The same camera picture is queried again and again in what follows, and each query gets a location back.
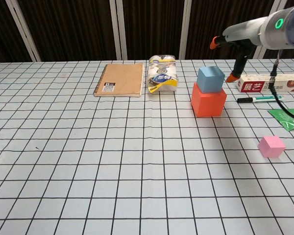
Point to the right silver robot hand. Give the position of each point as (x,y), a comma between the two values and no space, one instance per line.
(245,31)

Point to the blue foam cube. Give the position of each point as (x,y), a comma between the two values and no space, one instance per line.
(209,80)

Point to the small pink foam cube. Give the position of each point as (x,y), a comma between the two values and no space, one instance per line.
(272,147)

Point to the long baking paper box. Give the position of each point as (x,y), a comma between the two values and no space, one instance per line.
(257,85)

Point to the green marker pen black cap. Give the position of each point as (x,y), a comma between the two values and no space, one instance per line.
(257,99)

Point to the large orange foam cube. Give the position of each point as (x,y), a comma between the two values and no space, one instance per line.
(208,105)

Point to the pack of tissue rolls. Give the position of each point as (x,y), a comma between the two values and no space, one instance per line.
(161,76)

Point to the green foil packet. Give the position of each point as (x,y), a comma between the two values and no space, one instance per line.
(284,117)

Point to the brown spiral notebook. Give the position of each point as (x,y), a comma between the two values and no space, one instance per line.
(120,80)

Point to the checkered light blue tablecloth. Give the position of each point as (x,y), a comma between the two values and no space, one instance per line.
(112,159)

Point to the black folding screen white frame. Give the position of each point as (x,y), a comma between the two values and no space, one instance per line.
(76,27)

